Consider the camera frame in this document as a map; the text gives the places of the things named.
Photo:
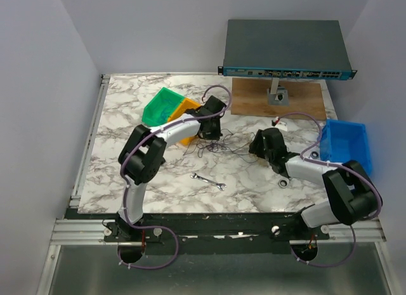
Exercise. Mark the silver open-end wrench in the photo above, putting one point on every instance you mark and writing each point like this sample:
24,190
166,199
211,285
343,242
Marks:
220,186

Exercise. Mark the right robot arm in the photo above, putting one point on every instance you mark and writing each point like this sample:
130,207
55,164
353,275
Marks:
351,196

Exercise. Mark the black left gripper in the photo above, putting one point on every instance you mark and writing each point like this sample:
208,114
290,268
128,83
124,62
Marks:
216,134

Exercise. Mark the green plastic bin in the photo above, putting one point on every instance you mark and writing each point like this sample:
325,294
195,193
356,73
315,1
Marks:
161,107

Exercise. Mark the blue plastic bin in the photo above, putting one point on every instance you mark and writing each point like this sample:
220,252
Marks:
343,141

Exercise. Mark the grey metal stand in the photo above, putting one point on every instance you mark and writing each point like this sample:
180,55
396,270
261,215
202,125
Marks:
276,94

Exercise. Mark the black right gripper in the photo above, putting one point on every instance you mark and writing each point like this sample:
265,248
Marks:
255,146

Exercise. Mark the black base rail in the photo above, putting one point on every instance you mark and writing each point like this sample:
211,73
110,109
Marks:
200,233

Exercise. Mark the yellow plastic bin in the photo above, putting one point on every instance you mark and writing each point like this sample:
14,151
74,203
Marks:
181,109

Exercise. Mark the network switch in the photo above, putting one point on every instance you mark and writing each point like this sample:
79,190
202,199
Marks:
286,49

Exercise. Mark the wooden board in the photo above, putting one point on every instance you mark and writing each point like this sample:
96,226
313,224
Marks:
266,98

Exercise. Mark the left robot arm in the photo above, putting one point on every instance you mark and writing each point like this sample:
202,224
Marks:
143,153

